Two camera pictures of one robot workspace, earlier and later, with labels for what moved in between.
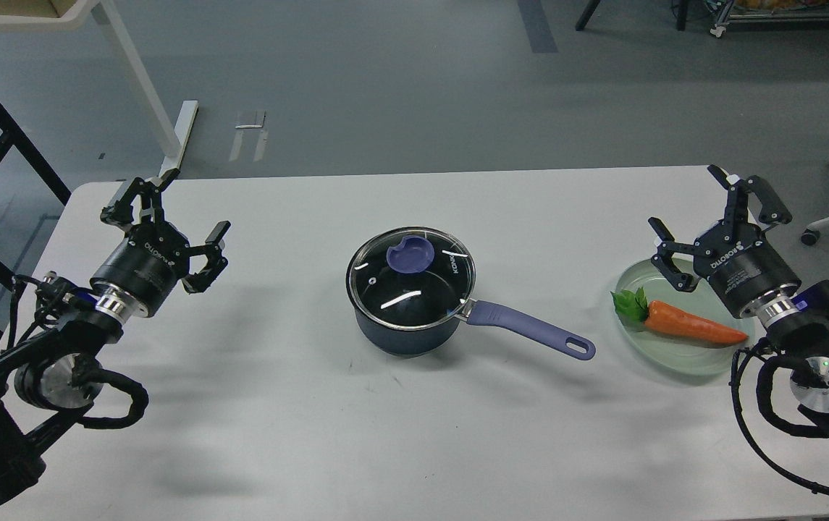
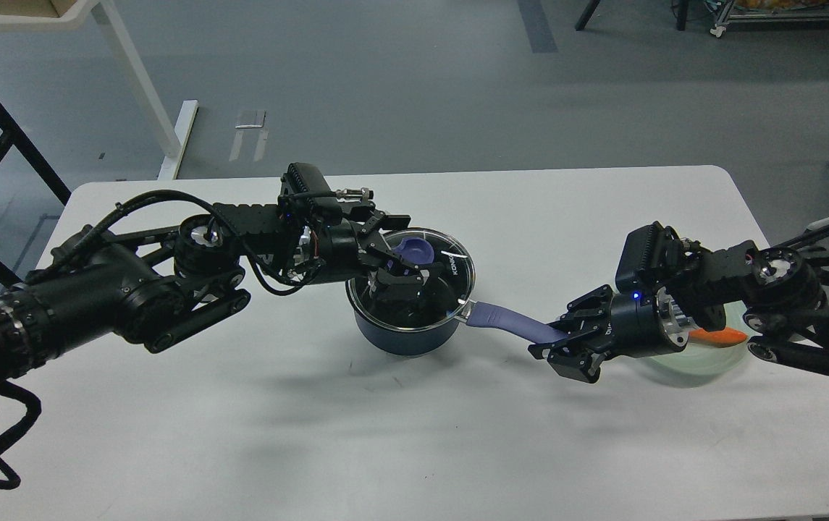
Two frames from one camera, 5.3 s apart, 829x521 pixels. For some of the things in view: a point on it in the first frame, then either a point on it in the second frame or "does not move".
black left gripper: (152, 262) to (339, 259)
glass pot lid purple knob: (415, 255) does not move
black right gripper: (737, 257) to (646, 325)
